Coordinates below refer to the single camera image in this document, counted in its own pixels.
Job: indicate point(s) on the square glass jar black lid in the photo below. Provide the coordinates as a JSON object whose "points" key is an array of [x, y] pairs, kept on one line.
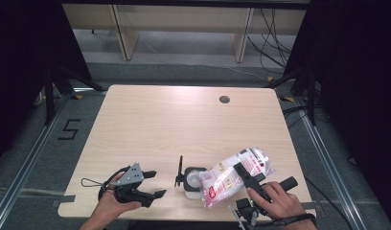
{"points": [[192, 180]]}

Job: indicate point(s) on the person's left hand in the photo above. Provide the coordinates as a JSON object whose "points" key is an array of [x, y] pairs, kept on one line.
{"points": [[112, 206]]}

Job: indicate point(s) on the person's right hand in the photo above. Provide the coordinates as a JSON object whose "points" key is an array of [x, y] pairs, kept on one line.
{"points": [[283, 204]]}

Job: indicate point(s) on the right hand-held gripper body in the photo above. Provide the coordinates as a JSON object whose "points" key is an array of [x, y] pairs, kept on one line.
{"points": [[244, 211]]}

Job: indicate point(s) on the white plastic bag red print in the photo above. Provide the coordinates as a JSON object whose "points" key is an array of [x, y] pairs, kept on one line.
{"points": [[222, 182]]}

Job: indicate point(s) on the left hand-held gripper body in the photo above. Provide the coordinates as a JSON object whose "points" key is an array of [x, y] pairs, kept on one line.
{"points": [[131, 177]]}

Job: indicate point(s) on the dark curtain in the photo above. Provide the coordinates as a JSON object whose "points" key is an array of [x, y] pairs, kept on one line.
{"points": [[359, 80], [24, 48]]}

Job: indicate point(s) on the grey tape strip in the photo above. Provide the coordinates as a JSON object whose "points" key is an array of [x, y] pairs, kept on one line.
{"points": [[310, 205], [64, 199]]}

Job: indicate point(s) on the aluminium floor rail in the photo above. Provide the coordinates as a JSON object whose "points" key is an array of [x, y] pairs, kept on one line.
{"points": [[324, 159], [30, 150]]}

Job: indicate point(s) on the black metal stand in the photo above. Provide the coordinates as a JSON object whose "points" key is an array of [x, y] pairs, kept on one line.
{"points": [[50, 96], [311, 96]]}

